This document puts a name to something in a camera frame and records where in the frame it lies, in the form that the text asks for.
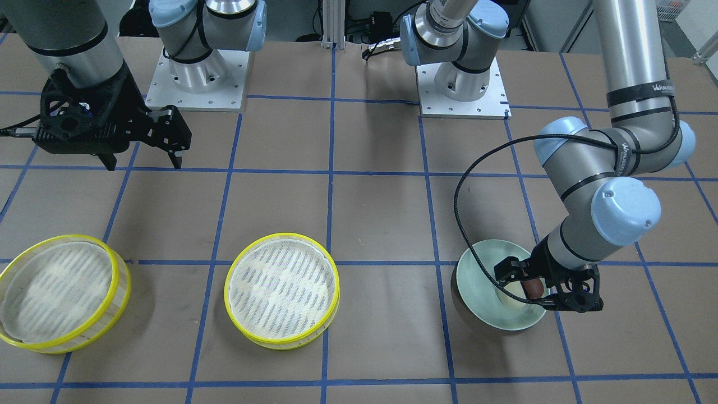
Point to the yellow bamboo steamer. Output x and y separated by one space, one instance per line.
62 294
282 291

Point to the light green plate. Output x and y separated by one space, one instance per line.
480 295

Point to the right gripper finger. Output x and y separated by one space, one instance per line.
175 156
108 160

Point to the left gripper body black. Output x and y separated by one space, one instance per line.
542 264

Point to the white steamed bun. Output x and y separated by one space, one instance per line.
511 303

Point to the middle yellow bamboo steamer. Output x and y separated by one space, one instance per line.
282 291

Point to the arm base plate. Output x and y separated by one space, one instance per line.
447 92
217 84

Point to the far yellow bamboo steamer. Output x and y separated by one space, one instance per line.
62 294

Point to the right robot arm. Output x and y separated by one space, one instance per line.
75 34

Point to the brown chocolate bun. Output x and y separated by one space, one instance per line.
533 288

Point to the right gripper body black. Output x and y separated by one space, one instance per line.
128 100

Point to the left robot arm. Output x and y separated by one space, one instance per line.
594 172

